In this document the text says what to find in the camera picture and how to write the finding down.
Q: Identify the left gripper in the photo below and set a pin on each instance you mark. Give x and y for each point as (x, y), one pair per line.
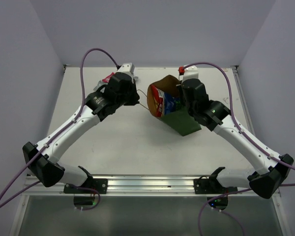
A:
(133, 100)

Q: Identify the blue Burts chips bag back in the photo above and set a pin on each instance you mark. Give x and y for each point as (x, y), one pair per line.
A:
(167, 103)

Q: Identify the blue burts chips bag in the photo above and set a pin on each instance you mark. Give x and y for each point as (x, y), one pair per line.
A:
(177, 104)
(167, 103)

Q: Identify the blue Burts chips bag front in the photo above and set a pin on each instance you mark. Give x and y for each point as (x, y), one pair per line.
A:
(177, 104)

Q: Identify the silver grey snack packet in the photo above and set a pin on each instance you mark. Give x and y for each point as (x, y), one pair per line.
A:
(100, 85)

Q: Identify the green paper bag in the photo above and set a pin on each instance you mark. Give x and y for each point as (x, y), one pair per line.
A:
(180, 121)

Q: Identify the large red white chips bag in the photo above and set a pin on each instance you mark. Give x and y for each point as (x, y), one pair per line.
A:
(158, 97)

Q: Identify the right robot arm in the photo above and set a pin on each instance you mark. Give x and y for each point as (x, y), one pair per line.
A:
(270, 168)

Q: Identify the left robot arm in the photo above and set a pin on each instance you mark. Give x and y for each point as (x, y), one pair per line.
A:
(43, 158)

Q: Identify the pink snack packet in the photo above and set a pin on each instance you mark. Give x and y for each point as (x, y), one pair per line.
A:
(107, 79)

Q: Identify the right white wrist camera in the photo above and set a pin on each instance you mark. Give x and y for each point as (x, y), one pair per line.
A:
(191, 72)

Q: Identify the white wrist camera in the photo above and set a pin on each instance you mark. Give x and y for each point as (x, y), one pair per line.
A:
(191, 72)
(127, 68)

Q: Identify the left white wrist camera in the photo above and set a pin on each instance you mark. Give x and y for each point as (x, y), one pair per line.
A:
(127, 68)

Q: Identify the aluminium mounting rail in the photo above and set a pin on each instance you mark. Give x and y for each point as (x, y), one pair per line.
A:
(129, 185)

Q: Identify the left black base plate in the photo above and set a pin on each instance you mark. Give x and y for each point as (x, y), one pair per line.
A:
(98, 184)

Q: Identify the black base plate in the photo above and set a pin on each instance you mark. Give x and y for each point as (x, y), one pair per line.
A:
(98, 184)
(210, 185)

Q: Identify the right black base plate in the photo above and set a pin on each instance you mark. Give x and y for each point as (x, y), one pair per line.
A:
(210, 185)

